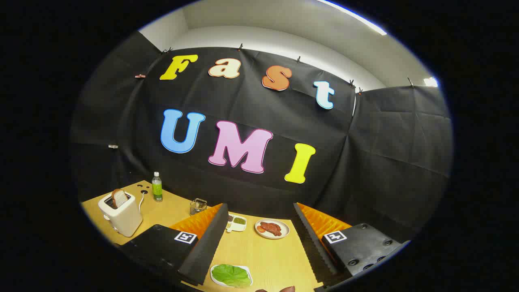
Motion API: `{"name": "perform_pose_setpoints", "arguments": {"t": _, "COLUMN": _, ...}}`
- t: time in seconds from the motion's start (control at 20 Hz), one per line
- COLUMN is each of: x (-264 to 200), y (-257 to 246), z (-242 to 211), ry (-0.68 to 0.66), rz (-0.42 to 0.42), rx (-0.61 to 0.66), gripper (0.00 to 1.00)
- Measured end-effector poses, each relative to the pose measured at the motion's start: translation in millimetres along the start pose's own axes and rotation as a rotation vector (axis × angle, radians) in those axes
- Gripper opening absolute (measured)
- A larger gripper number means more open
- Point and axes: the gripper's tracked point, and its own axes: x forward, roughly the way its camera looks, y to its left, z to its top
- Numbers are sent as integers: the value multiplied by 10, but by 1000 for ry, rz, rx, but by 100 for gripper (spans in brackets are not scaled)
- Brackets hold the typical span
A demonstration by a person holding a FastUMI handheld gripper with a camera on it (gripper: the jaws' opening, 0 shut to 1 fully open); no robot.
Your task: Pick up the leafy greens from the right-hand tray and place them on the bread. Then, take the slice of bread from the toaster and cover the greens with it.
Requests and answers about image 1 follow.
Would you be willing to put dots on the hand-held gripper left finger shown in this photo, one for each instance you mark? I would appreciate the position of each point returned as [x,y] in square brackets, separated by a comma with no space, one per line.
[206,247]

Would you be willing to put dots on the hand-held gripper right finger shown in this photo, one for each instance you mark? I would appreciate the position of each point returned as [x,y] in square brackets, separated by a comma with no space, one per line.
[314,247]

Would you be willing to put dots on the white bread slice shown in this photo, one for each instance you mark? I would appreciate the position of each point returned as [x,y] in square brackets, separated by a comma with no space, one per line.
[120,198]

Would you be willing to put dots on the small white round plate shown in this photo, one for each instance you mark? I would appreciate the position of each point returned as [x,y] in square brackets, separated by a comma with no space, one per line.
[284,232]

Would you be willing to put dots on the green lettuce leaf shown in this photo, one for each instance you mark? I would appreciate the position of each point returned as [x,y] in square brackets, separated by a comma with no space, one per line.
[231,275]

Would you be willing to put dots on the white divided dish with beans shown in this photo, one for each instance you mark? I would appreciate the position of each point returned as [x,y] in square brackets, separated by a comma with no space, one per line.
[239,222]

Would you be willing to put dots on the pale green round plate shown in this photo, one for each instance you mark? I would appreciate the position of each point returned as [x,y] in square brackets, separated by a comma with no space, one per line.
[247,269]

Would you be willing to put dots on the red meat slices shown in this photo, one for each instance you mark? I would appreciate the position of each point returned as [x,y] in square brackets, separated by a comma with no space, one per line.
[271,228]

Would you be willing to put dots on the green drink bottle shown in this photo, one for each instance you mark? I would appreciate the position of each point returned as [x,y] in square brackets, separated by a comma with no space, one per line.
[157,190]

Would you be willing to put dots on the white toaster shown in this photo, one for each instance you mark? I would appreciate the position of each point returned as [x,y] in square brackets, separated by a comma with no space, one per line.
[125,219]

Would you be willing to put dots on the black backdrop cloth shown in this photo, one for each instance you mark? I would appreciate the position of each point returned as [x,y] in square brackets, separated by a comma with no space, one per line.
[251,101]

